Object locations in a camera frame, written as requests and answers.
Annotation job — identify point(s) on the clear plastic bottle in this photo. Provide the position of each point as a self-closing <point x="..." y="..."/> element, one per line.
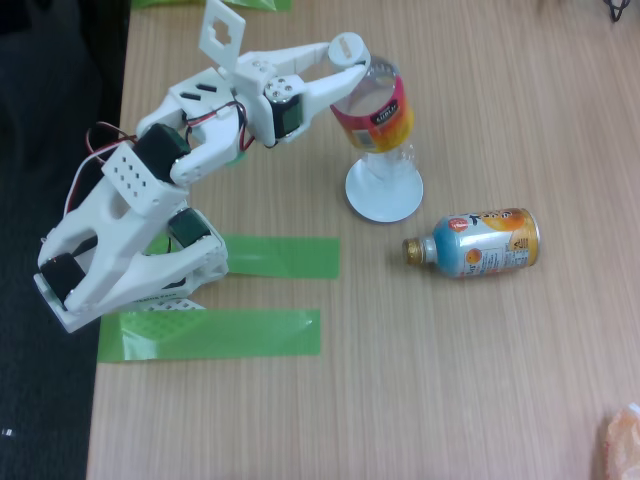
<point x="380" y="120"/>

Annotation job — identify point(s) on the orange blue aluminium bottle can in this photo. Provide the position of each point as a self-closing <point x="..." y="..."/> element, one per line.
<point x="480" y="242"/>

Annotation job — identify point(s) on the green plastic bag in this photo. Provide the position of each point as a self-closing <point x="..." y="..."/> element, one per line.
<point x="165" y="3"/>

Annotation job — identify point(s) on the small white plate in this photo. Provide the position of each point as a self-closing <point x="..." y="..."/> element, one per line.
<point x="383" y="200"/>

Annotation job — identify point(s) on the short green tape strip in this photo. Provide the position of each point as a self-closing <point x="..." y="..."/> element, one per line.
<point x="285" y="257"/>

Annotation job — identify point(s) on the long green tape strip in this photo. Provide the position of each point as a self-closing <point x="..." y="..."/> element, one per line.
<point x="250" y="335"/>

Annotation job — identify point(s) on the orange plastic bag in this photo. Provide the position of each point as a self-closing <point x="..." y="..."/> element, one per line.
<point x="622" y="445"/>

